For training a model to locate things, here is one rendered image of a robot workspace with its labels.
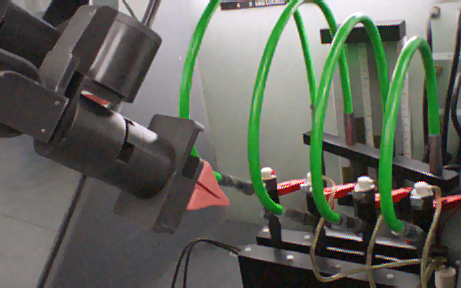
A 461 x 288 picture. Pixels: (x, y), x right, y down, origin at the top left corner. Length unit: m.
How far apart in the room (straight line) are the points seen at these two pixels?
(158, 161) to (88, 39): 0.12
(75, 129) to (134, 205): 0.11
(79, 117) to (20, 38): 0.19
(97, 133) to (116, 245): 0.67
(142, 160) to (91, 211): 0.57
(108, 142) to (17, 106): 0.08
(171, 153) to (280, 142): 0.73
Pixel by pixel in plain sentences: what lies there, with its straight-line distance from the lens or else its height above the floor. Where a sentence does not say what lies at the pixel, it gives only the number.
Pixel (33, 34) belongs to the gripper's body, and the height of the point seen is 1.41.
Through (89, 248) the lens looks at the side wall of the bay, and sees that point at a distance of 1.04.
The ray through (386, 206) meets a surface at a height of 1.16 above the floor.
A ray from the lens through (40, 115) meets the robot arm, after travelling 0.40.
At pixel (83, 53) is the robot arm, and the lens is 0.43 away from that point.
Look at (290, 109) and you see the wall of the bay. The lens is 1.15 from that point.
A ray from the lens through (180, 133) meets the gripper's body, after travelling 0.49.
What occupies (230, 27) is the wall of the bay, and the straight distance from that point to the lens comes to 1.17.
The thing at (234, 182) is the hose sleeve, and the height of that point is 1.14.
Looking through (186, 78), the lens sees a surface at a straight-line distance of 0.70.
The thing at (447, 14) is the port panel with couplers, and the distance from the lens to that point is 1.00.
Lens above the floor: 1.46
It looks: 19 degrees down
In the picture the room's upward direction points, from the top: 10 degrees counter-clockwise
